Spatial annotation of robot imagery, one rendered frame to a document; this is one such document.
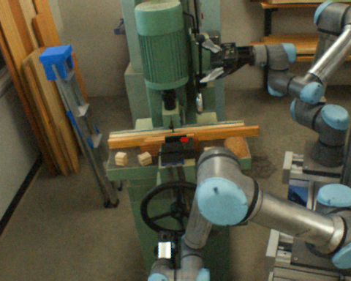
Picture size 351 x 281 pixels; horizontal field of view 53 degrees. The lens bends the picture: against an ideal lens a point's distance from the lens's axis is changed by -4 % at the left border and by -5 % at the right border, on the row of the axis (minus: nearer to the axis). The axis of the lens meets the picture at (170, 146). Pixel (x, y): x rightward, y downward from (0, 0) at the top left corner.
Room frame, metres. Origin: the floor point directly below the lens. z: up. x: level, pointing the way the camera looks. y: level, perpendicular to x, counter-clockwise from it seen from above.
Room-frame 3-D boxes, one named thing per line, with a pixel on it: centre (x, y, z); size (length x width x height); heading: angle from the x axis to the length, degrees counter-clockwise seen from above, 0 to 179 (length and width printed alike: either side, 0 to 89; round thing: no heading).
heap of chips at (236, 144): (1.27, -0.28, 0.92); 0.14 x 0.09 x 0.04; 176
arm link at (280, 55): (1.22, -0.43, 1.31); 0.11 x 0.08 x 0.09; 86
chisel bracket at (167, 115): (1.39, -0.03, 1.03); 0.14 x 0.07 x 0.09; 176
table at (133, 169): (1.26, -0.03, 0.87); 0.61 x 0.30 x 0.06; 86
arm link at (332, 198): (0.76, -0.48, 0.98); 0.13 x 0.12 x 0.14; 173
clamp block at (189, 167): (1.18, -0.02, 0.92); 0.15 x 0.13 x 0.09; 86
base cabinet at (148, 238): (1.49, -0.03, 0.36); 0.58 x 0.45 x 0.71; 176
